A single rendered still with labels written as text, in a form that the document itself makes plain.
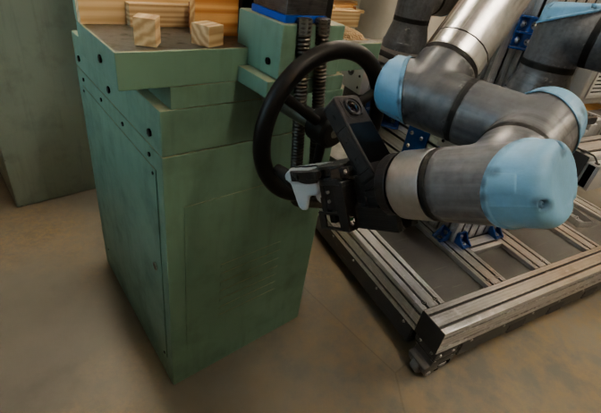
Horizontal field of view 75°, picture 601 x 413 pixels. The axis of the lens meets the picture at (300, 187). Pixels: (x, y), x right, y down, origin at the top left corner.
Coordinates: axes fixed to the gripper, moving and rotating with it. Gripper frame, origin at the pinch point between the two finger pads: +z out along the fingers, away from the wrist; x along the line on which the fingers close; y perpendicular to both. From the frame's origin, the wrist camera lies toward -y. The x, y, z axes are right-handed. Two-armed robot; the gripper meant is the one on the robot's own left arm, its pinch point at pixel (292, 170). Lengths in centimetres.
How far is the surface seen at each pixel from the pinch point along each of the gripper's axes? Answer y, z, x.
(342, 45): -17.0, -3.9, 10.8
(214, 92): -15.0, 18.6, -0.4
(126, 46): -22.9, 17.1, -14.2
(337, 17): -32, 27, 43
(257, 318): 47, 54, 16
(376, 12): -113, 243, 328
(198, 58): -20.3, 15.5, -3.5
